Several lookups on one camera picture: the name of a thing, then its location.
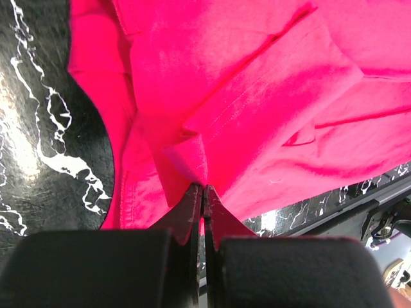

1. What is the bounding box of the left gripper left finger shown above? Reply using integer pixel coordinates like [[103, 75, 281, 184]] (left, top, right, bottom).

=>
[[151, 184, 202, 307]]

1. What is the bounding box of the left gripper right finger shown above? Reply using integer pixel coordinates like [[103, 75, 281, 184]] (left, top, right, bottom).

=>
[[202, 185, 257, 307]]

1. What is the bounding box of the magenta t shirt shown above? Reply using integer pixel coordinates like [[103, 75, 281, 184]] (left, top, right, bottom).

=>
[[68, 1, 410, 229]]

